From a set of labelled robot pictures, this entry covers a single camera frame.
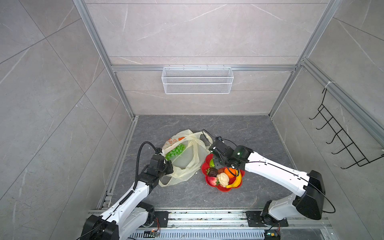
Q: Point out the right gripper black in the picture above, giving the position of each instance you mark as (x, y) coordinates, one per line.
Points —
(215, 157)

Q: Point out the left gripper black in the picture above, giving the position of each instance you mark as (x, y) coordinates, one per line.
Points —
(168, 164)

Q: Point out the orange fake fruit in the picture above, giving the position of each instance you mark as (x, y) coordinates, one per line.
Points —
(231, 173)

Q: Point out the dark brown fake fruit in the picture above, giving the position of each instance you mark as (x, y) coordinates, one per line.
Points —
(212, 172)

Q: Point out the beige fake potato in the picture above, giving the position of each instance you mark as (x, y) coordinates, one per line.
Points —
(223, 179)

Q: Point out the red flower-shaped plate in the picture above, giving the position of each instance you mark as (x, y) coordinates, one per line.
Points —
(206, 166)

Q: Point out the yellow fake banana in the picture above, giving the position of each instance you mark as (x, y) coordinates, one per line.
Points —
(236, 183)

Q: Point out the translucent yellowish plastic bag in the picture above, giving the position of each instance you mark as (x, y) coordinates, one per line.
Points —
(190, 161)

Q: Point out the fake strawberry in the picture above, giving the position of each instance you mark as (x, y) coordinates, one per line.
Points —
(212, 181)

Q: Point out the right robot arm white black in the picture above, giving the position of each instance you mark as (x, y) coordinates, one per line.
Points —
(307, 189)

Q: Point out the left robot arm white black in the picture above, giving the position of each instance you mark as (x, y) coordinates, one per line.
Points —
(129, 212)

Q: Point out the green fake grapes bunch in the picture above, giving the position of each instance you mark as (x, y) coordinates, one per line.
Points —
(177, 151)

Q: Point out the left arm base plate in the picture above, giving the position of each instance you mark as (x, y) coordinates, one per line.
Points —
(157, 218)

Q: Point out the aluminium rail at front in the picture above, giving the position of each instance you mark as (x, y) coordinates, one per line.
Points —
(232, 219)

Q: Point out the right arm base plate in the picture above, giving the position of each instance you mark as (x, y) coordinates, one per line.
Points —
(258, 219)

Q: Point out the white wire mesh basket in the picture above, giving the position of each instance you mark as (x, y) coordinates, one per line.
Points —
(197, 80)

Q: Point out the black wire hook rack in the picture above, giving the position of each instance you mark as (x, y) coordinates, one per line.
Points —
(340, 133)

